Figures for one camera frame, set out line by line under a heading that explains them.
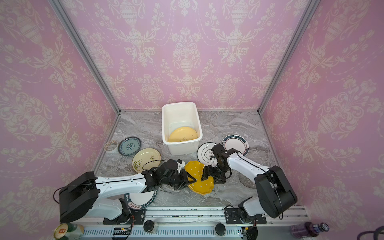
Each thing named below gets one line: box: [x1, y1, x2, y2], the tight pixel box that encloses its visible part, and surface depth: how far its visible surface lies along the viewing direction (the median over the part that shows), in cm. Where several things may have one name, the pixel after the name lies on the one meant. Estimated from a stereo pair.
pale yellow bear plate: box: [169, 126, 198, 143], surface depth 107 cm
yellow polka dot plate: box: [184, 160, 214, 195], surface depth 82 cm
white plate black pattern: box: [197, 142, 217, 166], surface depth 99 cm
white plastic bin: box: [161, 101, 203, 156], surface depth 104 cm
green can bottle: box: [53, 222, 85, 240], surface depth 65 cm
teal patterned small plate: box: [118, 136, 142, 156], surface depth 102 cm
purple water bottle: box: [290, 221, 330, 239], surface depth 60 cm
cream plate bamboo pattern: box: [132, 147, 162, 173], surface depth 96 cm
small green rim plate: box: [222, 134, 250, 156], surface depth 104 cm
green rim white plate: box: [124, 189, 158, 210], surface depth 80 cm
